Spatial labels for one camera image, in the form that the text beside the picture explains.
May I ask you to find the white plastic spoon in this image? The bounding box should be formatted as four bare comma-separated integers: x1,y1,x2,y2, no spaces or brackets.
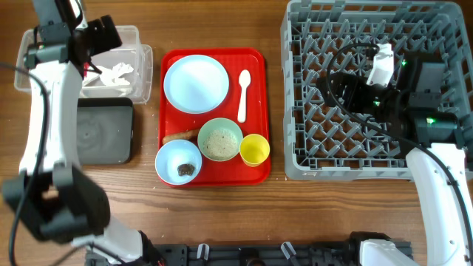
237,69,251,123

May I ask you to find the yellow cup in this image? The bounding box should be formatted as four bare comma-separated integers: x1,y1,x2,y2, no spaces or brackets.
239,134,270,167

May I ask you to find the light blue plate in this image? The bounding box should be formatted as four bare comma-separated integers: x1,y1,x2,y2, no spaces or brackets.
163,55,230,115

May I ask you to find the green bowl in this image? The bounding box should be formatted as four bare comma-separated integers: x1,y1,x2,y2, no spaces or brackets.
197,117,243,162

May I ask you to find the white rice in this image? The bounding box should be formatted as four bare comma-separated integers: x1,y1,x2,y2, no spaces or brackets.
203,129,238,161

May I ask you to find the brown sausage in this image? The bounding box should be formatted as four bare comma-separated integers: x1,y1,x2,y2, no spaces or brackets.
163,129,200,145

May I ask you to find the light blue bowl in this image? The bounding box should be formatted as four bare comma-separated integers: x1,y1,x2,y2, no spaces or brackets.
155,140,203,185

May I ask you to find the dark food scrap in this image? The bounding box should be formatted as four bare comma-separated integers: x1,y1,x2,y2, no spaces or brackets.
177,163,195,177

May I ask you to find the red snack wrapper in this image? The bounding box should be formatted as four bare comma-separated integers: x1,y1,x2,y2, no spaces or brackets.
84,63,89,78

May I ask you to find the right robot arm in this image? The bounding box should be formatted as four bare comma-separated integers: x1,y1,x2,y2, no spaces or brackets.
318,53,472,265

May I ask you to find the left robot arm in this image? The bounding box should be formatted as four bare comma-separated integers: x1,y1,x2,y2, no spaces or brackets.
1,1,153,265

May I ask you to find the clear plastic waste bin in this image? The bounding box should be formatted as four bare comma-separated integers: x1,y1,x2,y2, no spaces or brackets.
13,25,154,105

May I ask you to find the grey dishwasher rack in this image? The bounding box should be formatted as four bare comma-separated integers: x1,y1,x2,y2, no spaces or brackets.
280,1,472,181

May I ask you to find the black waste tray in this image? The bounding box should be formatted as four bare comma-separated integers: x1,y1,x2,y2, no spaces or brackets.
77,98,135,166

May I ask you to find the red serving tray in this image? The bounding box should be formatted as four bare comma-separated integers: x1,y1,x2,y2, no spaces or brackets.
158,47,270,187

